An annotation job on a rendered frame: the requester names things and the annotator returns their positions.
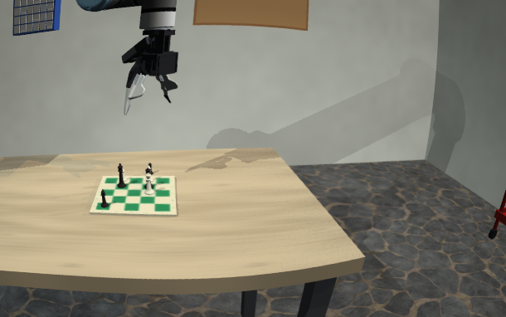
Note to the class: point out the green and cream chessboard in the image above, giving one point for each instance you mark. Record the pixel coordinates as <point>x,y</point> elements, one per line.
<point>132,201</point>

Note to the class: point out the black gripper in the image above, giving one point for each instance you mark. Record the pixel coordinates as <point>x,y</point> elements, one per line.
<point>158,54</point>

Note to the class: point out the white queen chess piece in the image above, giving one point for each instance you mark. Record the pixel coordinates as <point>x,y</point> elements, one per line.
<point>149,190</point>

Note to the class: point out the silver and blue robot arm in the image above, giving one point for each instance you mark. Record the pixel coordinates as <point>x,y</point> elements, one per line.
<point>155,15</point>

